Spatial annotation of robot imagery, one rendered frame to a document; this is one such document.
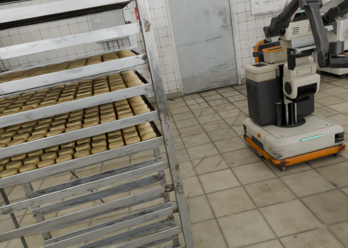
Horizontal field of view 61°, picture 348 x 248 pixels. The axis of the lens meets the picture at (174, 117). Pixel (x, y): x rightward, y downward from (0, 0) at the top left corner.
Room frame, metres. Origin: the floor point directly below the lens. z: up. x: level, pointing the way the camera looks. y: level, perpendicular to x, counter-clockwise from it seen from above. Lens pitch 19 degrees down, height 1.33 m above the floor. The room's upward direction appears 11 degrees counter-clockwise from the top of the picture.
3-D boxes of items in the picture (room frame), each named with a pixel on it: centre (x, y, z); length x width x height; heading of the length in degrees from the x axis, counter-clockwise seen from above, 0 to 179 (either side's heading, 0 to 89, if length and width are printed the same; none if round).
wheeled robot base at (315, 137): (2.40, -1.00, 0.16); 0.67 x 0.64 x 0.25; 7
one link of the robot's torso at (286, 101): (2.24, -1.08, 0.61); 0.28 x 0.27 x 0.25; 97
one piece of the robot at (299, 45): (2.11, -1.04, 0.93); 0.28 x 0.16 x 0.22; 97
